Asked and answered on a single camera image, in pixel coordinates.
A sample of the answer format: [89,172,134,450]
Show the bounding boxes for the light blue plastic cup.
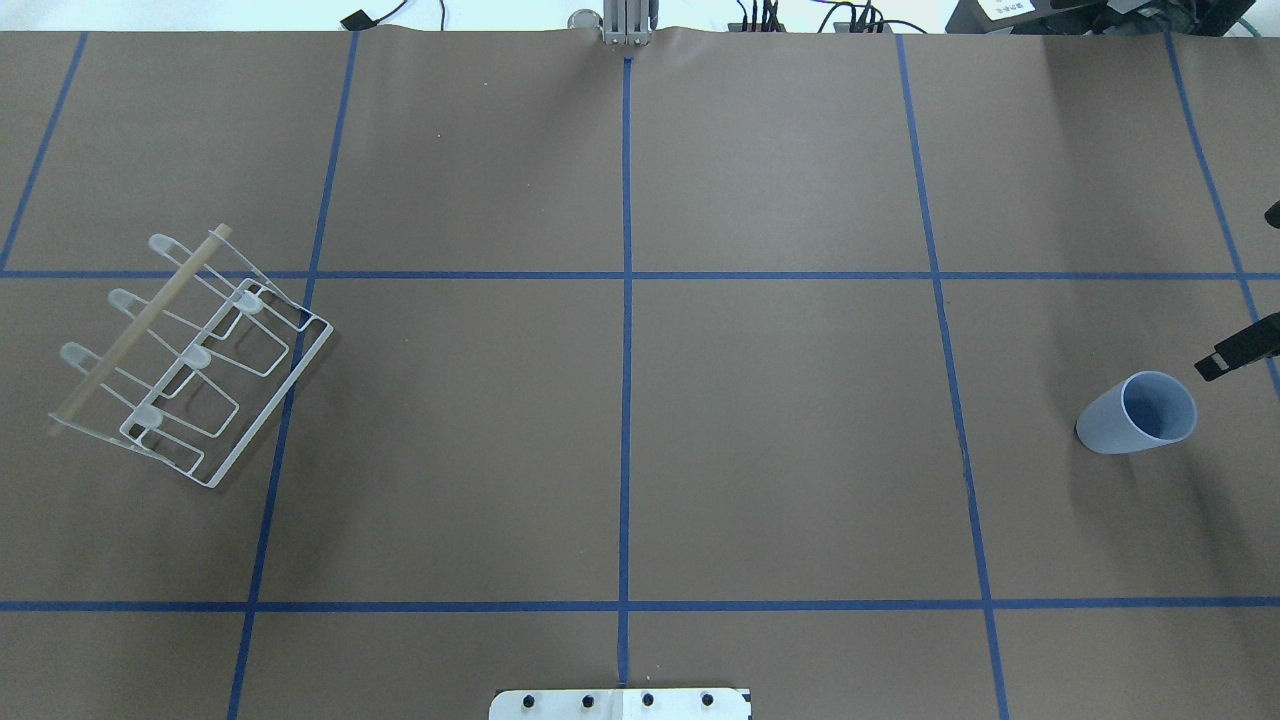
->
[1075,372,1199,455]

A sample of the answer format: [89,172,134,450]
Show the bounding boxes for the white wire cup holder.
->
[47,224,335,489]

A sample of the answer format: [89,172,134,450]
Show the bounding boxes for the small black puck device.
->
[340,10,378,32]

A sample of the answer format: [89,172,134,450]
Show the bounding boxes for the aluminium frame post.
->
[600,0,660,46]

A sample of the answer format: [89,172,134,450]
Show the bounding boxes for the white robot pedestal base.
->
[488,687,753,719]

